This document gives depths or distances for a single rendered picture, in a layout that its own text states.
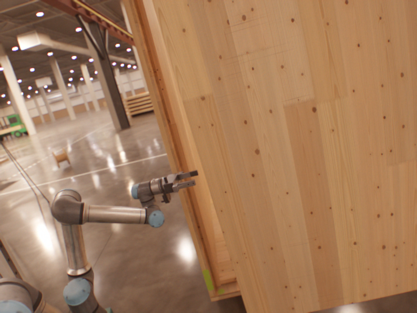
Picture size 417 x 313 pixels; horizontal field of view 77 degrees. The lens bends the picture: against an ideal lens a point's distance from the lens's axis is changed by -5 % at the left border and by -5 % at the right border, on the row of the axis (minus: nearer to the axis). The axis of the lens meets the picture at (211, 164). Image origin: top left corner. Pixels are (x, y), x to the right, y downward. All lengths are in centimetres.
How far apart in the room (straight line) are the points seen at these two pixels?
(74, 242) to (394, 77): 160
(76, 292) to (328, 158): 128
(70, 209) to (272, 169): 89
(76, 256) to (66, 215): 29
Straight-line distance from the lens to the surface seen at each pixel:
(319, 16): 128
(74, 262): 152
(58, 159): 959
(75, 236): 146
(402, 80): 142
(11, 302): 76
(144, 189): 139
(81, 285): 147
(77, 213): 127
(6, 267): 130
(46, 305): 93
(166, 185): 132
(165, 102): 167
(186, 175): 142
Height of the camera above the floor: 159
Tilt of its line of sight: 18 degrees down
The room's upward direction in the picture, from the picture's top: 14 degrees counter-clockwise
